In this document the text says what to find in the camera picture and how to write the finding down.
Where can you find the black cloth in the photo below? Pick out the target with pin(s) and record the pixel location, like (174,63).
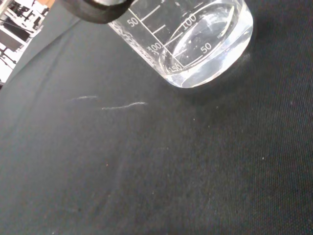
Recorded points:
(146,159)

